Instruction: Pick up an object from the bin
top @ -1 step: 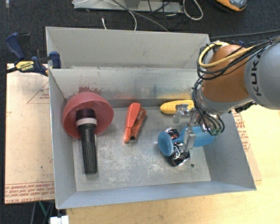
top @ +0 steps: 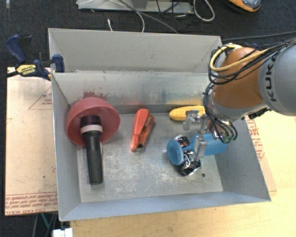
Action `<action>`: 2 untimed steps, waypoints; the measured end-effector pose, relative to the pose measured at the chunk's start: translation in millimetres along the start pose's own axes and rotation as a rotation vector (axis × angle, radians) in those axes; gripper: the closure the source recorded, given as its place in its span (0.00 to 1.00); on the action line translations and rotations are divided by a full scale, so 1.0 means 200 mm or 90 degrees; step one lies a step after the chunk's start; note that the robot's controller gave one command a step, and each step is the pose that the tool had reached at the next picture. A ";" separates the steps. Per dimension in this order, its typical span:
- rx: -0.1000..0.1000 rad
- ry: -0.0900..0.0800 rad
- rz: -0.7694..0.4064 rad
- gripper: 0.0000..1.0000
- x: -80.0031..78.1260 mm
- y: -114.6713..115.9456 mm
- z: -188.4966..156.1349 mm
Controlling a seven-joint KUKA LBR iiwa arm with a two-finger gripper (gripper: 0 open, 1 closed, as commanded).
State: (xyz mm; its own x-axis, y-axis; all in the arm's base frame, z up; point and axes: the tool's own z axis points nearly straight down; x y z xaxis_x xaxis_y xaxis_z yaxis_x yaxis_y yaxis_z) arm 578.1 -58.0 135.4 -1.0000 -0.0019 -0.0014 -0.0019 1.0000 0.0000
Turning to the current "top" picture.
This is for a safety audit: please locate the yellow toy corn cob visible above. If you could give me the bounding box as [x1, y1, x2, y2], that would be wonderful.
[169, 105, 207, 121]

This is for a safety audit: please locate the blue plastic cup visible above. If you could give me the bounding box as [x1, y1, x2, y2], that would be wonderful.
[166, 133, 228, 166]

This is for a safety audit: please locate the orange stapler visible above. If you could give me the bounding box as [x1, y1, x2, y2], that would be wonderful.
[130, 108, 155, 152]

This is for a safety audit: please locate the grey metal bin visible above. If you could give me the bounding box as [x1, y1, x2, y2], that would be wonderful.
[48, 28, 271, 222]

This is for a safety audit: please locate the brown cardboard board, red print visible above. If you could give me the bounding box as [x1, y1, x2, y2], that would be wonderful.
[4, 67, 277, 217]

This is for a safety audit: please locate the red plunger with black handle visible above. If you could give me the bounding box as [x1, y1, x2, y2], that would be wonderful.
[66, 97, 121, 185]

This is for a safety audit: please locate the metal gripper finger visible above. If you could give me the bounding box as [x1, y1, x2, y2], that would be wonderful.
[183, 109, 201, 131]
[193, 133, 208, 166]

